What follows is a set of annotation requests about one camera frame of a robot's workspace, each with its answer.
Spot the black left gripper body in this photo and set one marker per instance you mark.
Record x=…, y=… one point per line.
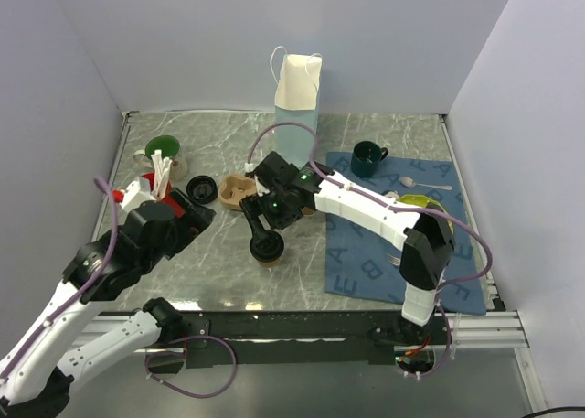
x=187, y=226

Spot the silver fork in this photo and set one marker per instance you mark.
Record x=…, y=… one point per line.
x=394, y=260

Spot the light blue paper bag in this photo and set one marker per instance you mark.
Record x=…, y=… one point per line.
x=296, y=99

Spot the silver spoon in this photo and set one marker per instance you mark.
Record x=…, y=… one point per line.
x=408, y=182

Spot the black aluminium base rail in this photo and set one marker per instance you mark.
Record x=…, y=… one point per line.
x=268, y=337

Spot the red cup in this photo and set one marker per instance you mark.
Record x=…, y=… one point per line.
x=150, y=178

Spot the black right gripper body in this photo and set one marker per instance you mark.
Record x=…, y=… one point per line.
x=277, y=209

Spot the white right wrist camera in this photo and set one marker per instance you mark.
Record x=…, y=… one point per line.
x=261, y=190

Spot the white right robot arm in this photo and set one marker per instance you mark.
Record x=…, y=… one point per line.
x=422, y=235

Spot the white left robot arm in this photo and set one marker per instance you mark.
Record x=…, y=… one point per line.
x=39, y=375

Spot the black coffee cup lid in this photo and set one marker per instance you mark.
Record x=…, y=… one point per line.
x=266, y=247
x=202, y=189

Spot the blue letter print cloth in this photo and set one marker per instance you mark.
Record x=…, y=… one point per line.
x=356, y=262

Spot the white wrapped straws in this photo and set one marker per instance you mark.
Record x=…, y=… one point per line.
x=162, y=167

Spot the dark green mug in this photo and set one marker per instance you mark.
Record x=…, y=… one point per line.
x=366, y=157

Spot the brown pulp cup carrier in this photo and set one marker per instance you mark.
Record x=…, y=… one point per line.
x=233, y=189

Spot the white mug green inside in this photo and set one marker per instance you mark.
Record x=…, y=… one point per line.
x=168, y=146

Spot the green polka dot plate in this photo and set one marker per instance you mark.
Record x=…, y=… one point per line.
x=421, y=201

